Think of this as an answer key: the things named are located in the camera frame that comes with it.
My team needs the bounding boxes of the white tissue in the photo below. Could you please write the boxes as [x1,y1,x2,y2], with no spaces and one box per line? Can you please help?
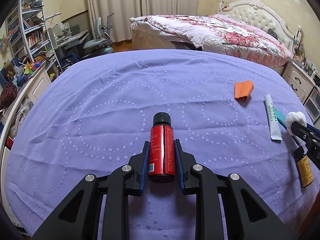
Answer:
[285,111,307,136]

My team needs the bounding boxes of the amber bottle yellow label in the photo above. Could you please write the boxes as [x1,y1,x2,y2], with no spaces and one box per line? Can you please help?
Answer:
[293,146,313,188]

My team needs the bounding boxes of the red bottle black cap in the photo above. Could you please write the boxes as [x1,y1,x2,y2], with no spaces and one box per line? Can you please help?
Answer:
[148,112,176,183]

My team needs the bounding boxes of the clear plastic drawer unit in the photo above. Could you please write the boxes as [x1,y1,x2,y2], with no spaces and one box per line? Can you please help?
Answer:
[304,86,320,124]

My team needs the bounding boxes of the white green tube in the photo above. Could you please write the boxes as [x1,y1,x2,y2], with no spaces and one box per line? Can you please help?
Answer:
[264,94,282,141]

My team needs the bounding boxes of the white nightstand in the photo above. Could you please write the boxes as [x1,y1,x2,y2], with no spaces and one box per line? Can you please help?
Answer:
[283,62,315,104]

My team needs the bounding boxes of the orange folded paper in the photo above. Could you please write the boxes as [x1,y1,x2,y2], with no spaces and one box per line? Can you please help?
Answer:
[234,80,254,102]

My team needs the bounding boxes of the purple bed sheet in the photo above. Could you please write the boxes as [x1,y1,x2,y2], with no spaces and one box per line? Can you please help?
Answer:
[5,49,319,235]

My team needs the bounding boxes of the floral pink quilt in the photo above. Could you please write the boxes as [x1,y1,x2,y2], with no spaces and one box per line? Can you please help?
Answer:
[130,14,293,68]

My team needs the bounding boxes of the grey study desk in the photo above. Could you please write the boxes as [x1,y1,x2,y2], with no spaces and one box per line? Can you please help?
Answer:
[47,23,89,67]

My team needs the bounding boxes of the grey desk chair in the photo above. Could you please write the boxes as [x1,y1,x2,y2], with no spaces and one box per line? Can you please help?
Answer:
[84,13,114,59]

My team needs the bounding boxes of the white bookshelf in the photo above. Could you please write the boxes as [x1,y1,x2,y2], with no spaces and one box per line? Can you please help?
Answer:
[5,0,62,81]

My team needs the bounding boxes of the beige curtains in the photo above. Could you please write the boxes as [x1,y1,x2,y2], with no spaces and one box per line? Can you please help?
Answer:
[87,0,198,42]

